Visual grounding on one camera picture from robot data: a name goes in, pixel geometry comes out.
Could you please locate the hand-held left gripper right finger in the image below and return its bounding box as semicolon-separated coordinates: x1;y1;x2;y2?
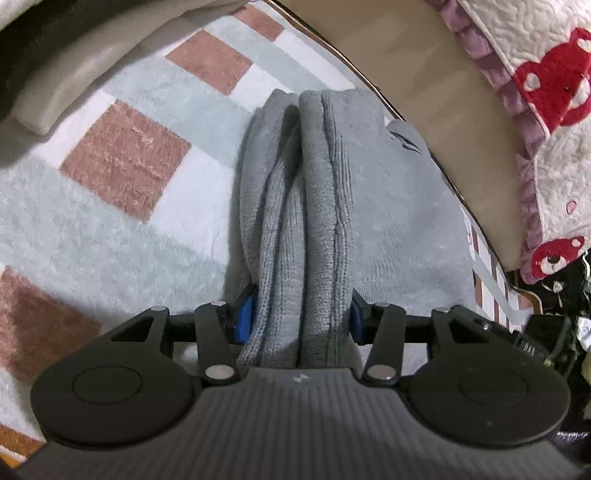
348;291;509;387

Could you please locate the beige folded garment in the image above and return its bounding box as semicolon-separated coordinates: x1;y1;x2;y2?
11;18;181;137

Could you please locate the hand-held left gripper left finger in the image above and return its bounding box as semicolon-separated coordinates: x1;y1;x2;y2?
108;284;257;387

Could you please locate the stack of folded clothes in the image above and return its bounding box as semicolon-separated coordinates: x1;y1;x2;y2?
0;0;250;121

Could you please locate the grey knitted sweater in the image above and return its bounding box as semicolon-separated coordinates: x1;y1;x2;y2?
224;88;476;370

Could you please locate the checked plush mat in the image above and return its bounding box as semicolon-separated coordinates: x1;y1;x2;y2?
0;0;532;462

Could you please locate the beige bed frame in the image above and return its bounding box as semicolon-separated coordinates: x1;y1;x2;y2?
272;0;536;278

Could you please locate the cream quilt with red bears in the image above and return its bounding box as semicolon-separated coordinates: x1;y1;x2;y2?
425;0;591;284

